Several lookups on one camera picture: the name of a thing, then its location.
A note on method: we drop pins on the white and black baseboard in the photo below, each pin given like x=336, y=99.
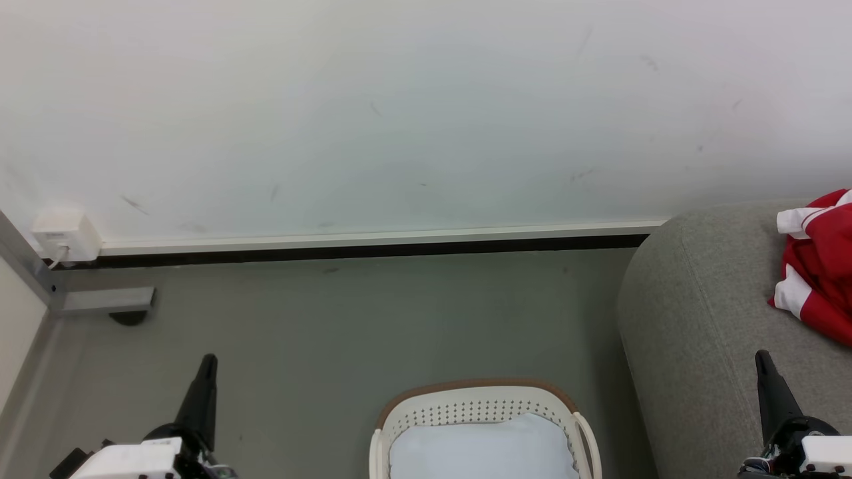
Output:
x=373, y=243

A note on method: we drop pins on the grey fabric sofa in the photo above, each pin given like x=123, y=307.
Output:
x=705, y=346

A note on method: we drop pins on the light blue garment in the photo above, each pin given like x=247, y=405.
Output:
x=482, y=449

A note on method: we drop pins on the black round frame foot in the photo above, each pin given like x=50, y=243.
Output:
x=128, y=318

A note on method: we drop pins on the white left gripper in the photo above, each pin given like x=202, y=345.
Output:
x=133, y=459

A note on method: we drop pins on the white wall socket box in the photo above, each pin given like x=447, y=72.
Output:
x=65, y=234

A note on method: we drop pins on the white perforated laundry basket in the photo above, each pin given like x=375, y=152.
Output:
x=479, y=402

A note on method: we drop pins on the red and white garment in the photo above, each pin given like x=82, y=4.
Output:
x=822, y=266

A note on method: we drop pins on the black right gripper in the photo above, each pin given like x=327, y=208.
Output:
x=809, y=449

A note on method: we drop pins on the grey metal frame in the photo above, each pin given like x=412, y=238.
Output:
x=93, y=299

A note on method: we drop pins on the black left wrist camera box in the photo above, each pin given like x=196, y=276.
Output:
x=66, y=466

